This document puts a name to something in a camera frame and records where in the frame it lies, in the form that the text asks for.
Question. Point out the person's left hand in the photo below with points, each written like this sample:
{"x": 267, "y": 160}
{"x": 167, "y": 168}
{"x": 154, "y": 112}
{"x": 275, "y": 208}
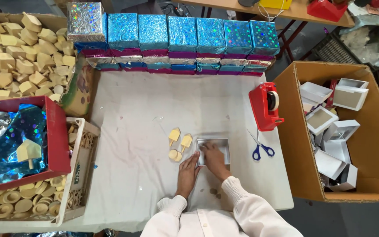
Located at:
{"x": 187, "y": 177}

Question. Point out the person's right hand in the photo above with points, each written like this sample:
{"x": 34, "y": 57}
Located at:
{"x": 215, "y": 163}

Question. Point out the person's right fingers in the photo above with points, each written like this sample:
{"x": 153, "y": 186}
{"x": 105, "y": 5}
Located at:
{"x": 207, "y": 149}

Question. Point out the small white box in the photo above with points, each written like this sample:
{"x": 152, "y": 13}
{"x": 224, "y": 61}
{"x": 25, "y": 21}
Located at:
{"x": 224, "y": 148}

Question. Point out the round wooden disc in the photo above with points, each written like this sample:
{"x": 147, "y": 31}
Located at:
{"x": 172, "y": 154}
{"x": 179, "y": 157}

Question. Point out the red tape dispenser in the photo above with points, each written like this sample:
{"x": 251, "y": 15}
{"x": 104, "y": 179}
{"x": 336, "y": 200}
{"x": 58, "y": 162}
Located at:
{"x": 262, "y": 105}

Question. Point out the person's white shirt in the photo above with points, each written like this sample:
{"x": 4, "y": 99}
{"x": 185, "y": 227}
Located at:
{"x": 206, "y": 225}

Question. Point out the white table cloth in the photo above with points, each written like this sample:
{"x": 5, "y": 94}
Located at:
{"x": 137, "y": 115}

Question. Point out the stack of foil-wrapped boxes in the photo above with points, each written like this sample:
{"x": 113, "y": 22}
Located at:
{"x": 183, "y": 42}

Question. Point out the white plastic crate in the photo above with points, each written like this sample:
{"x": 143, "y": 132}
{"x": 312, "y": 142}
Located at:
{"x": 84, "y": 164}

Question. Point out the pile of empty white boxes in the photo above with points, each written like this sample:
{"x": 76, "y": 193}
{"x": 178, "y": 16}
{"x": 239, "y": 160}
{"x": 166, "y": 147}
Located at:
{"x": 334, "y": 131}

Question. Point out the red tray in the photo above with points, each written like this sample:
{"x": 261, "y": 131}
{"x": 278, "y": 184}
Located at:
{"x": 58, "y": 138}

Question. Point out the silver holographic wrapped box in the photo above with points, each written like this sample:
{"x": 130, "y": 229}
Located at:
{"x": 86, "y": 22}

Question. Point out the large wooden dreidel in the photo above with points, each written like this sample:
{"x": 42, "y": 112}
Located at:
{"x": 28, "y": 151}

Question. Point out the black crate with clear plastic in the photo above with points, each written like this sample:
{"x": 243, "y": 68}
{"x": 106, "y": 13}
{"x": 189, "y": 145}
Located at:
{"x": 360, "y": 46}

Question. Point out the heap of wooden discs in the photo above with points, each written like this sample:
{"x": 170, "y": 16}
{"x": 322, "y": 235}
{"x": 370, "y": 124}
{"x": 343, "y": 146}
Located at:
{"x": 28, "y": 202}

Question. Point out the blue holographic foil sheet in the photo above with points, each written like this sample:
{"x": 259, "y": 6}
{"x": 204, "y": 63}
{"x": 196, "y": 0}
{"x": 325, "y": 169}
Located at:
{"x": 8, "y": 154}

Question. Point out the carton of wooden dreidels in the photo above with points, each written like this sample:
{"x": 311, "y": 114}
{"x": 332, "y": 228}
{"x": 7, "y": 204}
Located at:
{"x": 18, "y": 59}

